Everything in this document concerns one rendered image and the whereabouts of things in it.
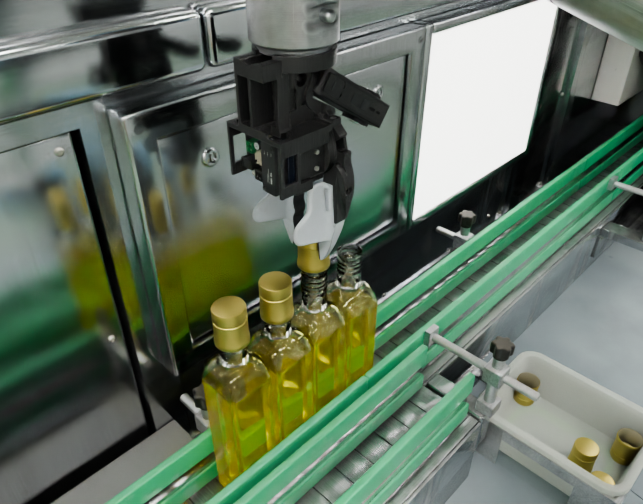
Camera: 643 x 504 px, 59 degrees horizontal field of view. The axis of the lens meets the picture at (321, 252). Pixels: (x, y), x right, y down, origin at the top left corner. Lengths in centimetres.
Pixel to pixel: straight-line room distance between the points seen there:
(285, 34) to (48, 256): 32
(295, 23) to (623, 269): 112
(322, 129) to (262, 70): 8
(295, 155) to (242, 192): 20
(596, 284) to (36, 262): 111
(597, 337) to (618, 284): 20
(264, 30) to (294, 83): 5
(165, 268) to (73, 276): 9
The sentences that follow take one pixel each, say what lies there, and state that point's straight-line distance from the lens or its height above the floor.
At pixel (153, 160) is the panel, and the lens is 59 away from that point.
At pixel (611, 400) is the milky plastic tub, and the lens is 100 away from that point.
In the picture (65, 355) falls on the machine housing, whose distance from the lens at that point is 70.
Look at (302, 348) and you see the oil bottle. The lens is 63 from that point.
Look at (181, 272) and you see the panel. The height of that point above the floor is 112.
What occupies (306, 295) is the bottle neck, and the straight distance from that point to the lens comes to 63.
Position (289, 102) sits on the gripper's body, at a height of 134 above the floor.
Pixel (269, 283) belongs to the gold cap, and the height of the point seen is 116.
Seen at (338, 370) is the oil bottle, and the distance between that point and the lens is 72.
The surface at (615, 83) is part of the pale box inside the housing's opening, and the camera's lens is 163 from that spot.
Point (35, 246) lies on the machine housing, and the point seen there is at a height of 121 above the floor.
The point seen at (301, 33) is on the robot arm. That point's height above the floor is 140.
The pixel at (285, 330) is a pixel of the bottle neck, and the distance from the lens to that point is 61.
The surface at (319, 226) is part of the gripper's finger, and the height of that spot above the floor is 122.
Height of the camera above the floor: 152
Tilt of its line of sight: 35 degrees down
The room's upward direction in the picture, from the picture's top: straight up
